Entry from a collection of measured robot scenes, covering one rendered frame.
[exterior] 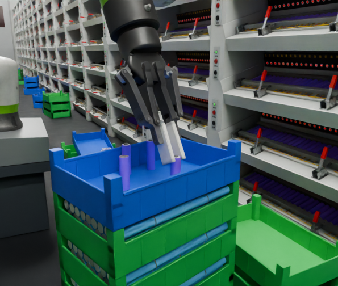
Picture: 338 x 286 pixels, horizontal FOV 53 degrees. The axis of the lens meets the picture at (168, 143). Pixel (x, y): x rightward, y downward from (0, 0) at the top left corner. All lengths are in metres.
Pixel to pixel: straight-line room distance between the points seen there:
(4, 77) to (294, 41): 0.93
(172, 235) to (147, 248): 0.05
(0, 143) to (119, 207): 0.78
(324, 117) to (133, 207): 0.65
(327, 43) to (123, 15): 0.58
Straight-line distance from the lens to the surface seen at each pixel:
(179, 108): 0.62
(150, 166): 0.72
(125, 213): 0.50
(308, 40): 1.04
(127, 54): 0.60
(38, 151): 1.23
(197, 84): 1.53
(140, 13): 0.61
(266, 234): 1.00
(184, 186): 0.57
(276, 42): 1.13
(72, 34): 3.95
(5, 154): 1.23
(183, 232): 0.61
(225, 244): 0.73
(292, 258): 0.91
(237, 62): 1.36
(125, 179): 0.61
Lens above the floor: 0.65
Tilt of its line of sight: 15 degrees down
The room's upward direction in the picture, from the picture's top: straight up
